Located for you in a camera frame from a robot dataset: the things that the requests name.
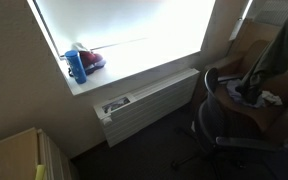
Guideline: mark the black cloth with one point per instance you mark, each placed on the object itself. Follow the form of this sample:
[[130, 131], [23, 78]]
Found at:
[[272, 61]]

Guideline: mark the light blue cloth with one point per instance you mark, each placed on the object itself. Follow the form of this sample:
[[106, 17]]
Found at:
[[233, 91]]

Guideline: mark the black mesh office chair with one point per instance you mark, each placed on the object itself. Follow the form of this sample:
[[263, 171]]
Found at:
[[226, 136]]

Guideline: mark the white crumpled cloth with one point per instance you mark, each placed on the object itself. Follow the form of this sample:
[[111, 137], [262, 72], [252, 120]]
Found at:
[[271, 98]]

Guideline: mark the blue water bottle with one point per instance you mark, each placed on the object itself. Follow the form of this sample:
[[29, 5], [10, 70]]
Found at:
[[76, 66]]

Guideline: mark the brown armchair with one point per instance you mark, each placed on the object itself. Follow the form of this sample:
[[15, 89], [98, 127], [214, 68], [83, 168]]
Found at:
[[246, 49]]

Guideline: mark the yellow marker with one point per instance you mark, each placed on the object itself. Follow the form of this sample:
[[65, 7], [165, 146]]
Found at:
[[40, 172]]

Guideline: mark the light wooden cabinet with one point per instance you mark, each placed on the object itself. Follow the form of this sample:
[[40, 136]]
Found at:
[[20, 154]]

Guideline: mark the white wall radiator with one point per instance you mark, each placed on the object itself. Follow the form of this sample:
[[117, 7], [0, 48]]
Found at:
[[124, 116]]

